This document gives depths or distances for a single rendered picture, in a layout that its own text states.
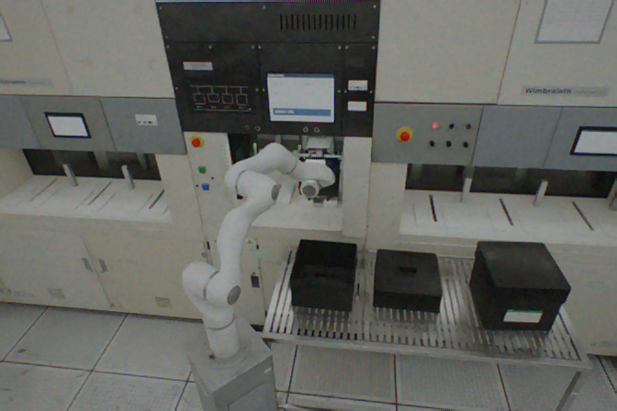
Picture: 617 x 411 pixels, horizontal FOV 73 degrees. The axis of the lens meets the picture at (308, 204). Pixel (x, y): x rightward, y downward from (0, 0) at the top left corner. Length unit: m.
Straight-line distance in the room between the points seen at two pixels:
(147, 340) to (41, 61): 1.73
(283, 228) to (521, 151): 1.18
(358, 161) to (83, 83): 1.30
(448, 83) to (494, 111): 0.22
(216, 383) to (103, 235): 1.28
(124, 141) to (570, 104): 1.97
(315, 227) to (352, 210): 0.26
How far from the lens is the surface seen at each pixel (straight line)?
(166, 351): 2.91
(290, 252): 2.24
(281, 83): 1.85
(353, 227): 2.10
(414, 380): 2.68
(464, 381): 2.75
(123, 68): 2.09
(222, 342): 1.73
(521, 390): 2.82
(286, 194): 2.42
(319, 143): 2.25
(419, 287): 1.93
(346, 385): 2.62
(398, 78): 1.82
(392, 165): 1.97
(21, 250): 3.15
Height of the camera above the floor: 2.20
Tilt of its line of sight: 34 degrees down
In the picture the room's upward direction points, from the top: 2 degrees counter-clockwise
